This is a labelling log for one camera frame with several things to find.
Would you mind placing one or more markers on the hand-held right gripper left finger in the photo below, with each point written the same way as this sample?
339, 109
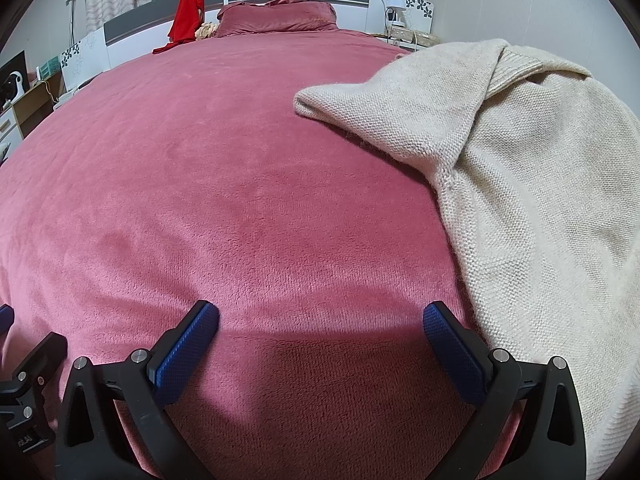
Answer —
187, 347

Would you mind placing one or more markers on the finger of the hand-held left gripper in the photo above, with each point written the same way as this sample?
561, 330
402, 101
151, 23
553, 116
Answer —
4, 317
37, 360

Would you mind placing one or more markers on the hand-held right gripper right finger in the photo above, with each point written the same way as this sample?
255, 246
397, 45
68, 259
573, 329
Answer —
450, 350

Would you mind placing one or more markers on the cream knit sweater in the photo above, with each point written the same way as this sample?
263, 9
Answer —
525, 185

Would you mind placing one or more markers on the pink fleece blanket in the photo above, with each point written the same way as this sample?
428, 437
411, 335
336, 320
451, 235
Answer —
225, 185

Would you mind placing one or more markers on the white drawer unit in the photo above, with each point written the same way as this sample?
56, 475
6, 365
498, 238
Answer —
9, 127

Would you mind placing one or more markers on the wooden desk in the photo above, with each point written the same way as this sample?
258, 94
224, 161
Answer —
32, 105

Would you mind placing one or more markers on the white desk fan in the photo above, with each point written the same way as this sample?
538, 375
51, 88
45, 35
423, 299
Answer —
14, 87

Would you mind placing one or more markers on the teal box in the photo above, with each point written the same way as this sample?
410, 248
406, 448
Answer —
50, 67

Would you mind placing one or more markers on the wicker box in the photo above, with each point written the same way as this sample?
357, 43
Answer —
415, 36

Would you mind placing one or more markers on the beige plush toy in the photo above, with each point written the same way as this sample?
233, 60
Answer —
206, 31

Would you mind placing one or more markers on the red garment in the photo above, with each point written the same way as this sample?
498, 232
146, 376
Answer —
187, 15

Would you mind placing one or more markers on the small white device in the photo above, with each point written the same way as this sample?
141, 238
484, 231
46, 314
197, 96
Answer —
396, 16

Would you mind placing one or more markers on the pink pillow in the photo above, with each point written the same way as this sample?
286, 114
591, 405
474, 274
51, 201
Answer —
280, 17

